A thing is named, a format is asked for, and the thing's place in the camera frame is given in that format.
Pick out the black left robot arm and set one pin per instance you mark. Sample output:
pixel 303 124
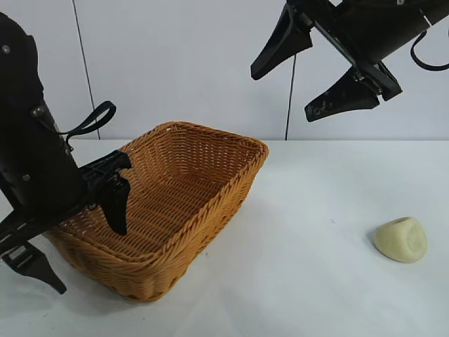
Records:
pixel 17 63

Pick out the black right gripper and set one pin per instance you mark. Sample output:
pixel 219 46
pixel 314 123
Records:
pixel 379 28

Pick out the pale egg yolk pastry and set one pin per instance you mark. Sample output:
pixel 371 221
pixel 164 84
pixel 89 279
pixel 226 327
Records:
pixel 400 240

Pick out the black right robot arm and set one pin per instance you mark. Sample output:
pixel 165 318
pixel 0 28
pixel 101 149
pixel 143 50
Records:
pixel 438 8

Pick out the woven wicker basket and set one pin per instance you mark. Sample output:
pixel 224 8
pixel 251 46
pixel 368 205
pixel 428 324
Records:
pixel 175 196

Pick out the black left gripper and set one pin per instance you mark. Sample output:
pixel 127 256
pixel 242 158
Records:
pixel 35 168

